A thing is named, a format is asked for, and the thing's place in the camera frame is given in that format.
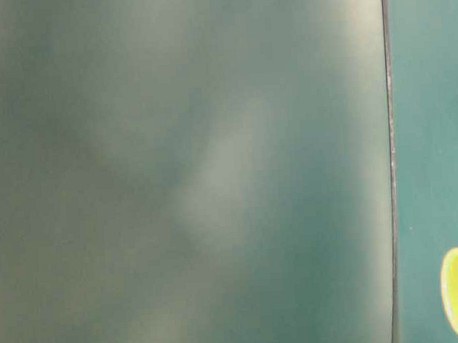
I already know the blurry dark foreground panel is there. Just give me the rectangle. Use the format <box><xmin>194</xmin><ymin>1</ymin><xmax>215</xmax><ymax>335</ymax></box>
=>
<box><xmin>0</xmin><ymin>0</ymin><xmax>393</xmax><ymax>343</ymax></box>

